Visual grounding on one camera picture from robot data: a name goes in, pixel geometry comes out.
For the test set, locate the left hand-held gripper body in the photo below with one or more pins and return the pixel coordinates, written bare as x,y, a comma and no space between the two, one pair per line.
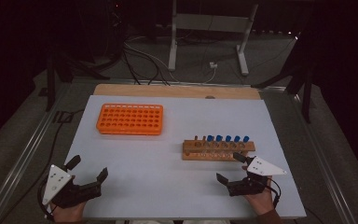
57,182

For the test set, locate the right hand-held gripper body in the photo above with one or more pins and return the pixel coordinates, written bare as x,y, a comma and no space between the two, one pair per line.
265,167

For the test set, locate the wooden tube rack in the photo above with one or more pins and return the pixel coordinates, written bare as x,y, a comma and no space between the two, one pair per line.
217,154

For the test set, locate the orange plastic tube rack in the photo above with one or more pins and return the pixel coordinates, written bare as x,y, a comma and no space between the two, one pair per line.
130,119

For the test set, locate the person's left hand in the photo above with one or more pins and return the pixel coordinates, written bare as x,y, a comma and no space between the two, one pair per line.
68,214

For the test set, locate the person's right hand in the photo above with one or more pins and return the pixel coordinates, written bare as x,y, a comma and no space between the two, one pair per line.
262,202

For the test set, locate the dark tripod stand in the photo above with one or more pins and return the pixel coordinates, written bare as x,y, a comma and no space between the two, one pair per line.
306,93
51,81

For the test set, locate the wooden table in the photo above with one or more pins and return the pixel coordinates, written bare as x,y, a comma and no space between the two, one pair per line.
174,91

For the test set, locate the white plug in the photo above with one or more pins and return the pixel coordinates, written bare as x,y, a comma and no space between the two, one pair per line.
213,65

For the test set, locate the grey metal stand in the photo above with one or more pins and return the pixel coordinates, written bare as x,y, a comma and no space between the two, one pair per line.
211,23

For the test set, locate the dark equipment rack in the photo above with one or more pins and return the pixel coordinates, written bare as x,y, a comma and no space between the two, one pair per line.
115,28

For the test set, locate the aluminium floor rail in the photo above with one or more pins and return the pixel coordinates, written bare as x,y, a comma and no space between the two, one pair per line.
26,152
322,155
118,81

